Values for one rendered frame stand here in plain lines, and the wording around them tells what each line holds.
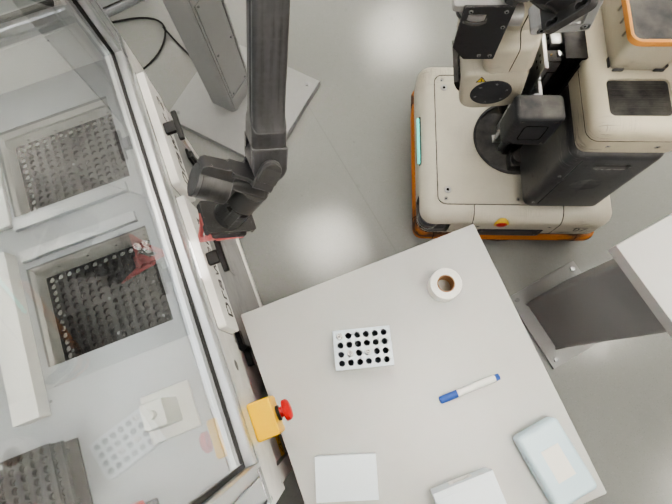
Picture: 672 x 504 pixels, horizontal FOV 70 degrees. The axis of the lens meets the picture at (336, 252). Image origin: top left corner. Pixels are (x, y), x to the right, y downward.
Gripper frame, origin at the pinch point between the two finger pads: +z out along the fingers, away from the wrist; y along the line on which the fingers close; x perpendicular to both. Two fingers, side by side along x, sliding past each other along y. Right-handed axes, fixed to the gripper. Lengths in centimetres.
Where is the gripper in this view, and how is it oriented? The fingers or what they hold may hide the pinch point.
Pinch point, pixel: (209, 236)
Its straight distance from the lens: 99.7
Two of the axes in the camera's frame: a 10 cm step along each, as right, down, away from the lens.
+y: -7.5, 0.9, -6.6
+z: -5.8, 4.1, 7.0
